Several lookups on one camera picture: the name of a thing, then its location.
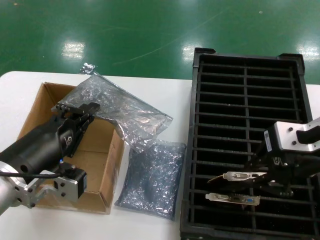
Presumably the small shiny foil scrap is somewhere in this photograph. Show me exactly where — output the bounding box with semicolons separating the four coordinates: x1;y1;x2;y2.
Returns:
80;62;97;74

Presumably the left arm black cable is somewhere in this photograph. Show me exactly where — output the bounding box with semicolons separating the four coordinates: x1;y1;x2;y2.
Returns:
0;163;73;180

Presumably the graphics card with silver bracket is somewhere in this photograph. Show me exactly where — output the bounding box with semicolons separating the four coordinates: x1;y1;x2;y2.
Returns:
206;171;270;185
205;192;261;206

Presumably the left silver wrist bracket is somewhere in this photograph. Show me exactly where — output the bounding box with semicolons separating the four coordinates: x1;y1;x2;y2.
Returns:
13;162;88;210

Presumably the crinkled clear antistatic bag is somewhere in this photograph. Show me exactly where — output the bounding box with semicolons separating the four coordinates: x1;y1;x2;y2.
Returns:
58;72;174;154

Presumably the brown cardboard box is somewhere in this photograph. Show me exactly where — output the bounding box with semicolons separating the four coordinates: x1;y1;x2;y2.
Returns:
14;82;126;215

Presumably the black slotted plastic container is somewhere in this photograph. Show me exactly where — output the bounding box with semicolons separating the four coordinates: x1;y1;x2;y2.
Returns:
179;47;320;240

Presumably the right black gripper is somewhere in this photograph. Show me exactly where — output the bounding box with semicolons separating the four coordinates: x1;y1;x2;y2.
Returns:
246;142;320;200

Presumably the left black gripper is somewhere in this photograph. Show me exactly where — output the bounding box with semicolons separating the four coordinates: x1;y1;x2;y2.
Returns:
0;102;101;178

